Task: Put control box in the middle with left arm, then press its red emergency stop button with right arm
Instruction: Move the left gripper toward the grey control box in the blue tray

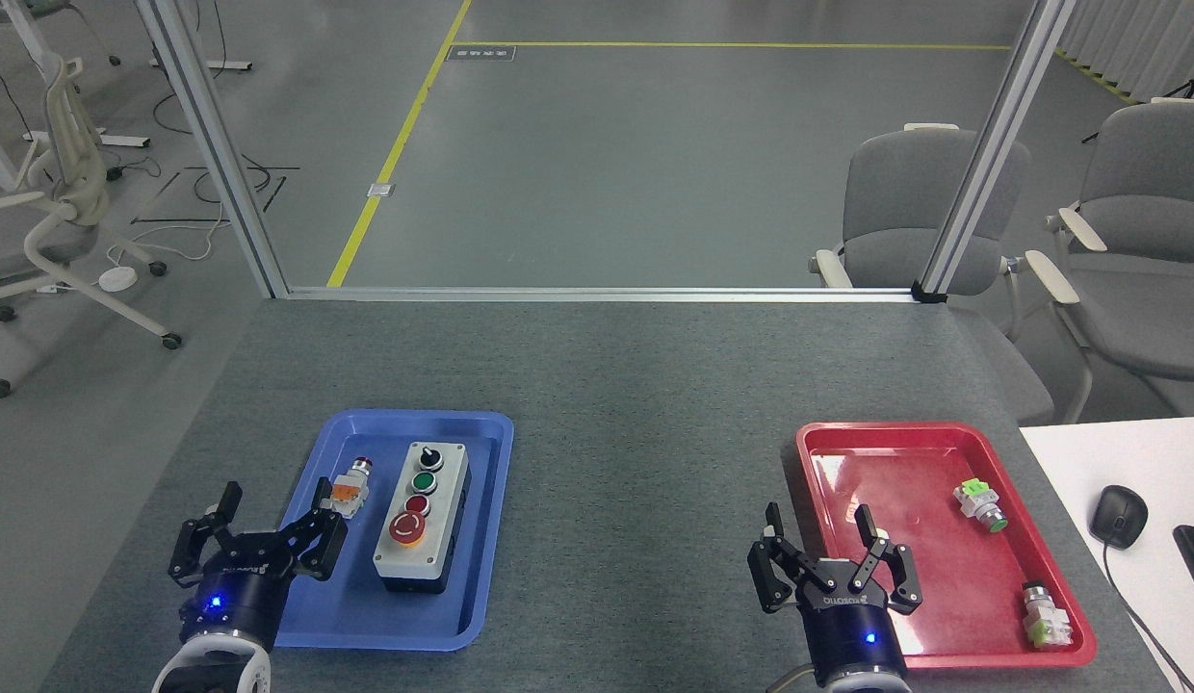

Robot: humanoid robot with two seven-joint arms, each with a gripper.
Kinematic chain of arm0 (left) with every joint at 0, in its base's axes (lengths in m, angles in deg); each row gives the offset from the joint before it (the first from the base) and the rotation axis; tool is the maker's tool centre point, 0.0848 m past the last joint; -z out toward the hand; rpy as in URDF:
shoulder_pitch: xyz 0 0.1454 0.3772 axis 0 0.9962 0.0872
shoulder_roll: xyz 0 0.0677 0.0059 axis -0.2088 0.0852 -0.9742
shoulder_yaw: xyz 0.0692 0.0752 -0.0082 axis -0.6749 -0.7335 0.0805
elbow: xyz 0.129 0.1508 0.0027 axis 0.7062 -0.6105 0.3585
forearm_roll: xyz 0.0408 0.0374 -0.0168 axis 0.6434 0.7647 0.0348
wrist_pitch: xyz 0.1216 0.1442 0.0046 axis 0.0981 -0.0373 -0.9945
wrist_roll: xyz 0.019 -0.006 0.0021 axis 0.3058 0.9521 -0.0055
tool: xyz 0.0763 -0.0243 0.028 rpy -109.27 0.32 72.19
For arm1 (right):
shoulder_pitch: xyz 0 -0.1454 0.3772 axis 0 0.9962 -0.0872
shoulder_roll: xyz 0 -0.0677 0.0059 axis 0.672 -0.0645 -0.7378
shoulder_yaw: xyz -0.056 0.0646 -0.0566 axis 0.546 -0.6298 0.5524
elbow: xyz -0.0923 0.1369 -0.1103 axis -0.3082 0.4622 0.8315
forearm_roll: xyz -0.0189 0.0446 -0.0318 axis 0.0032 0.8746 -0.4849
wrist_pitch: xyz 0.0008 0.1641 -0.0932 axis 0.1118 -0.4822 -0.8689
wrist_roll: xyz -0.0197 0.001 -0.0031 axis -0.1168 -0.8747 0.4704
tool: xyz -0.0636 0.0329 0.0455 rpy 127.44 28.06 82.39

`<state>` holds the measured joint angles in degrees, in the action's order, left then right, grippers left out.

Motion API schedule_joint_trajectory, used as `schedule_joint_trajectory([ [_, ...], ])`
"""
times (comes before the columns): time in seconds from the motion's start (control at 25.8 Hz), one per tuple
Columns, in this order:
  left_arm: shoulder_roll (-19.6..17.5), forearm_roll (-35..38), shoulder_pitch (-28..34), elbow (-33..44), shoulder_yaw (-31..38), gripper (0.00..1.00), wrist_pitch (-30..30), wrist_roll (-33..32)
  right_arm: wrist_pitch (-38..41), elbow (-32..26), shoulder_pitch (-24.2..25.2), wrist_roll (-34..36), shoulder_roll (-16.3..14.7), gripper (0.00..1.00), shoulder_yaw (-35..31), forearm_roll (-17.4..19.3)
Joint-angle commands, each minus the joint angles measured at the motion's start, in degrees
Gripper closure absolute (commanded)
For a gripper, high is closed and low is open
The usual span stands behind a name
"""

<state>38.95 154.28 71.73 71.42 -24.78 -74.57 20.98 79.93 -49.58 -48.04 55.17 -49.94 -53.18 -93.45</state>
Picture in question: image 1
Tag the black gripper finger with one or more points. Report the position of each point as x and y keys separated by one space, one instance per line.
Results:
x=318 y=544
x=775 y=573
x=895 y=573
x=197 y=549

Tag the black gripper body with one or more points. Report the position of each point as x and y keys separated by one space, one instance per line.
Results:
x=847 y=621
x=236 y=592

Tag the grey control box with buttons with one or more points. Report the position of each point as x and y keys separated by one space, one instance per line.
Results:
x=422 y=525

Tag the red plastic tray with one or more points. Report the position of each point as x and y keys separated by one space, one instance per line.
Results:
x=934 y=577

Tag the blue plastic tray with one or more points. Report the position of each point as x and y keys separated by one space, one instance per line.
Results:
x=481 y=539

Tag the white side table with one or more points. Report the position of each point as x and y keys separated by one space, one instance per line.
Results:
x=1088 y=462

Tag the black computer mouse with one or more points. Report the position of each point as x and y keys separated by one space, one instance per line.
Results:
x=1118 y=515

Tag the white round floor device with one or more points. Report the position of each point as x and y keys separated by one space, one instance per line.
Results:
x=117 y=279

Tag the silver floor socket plate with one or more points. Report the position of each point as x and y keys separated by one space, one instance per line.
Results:
x=381 y=190

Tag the grey armchair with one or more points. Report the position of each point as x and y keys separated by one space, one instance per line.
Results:
x=1146 y=250
x=895 y=212

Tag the white office swivel chair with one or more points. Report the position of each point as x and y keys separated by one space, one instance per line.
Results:
x=63 y=207

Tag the white desk foot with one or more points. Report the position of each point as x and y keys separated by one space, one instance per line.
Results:
x=221 y=65
x=106 y=140

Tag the dark floor sign plate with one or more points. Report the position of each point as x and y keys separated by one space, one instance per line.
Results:
x=480 y=53

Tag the white partition curtain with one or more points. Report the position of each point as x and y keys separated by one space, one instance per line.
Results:
x=1146 y=43

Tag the red push button switch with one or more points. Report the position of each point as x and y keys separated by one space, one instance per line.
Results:
x=350 y=489

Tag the green push button switch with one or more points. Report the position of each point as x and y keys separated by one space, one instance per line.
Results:
x=978 y=504

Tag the silver switch with green base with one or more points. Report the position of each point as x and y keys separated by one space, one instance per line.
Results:
x=1045 y=616

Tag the silver aluminium rail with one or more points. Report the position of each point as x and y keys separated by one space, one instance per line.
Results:
x=597 y=294

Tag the silver aluminium post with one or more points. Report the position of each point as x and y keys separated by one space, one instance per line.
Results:
x=217 y=154
x=992 y=154

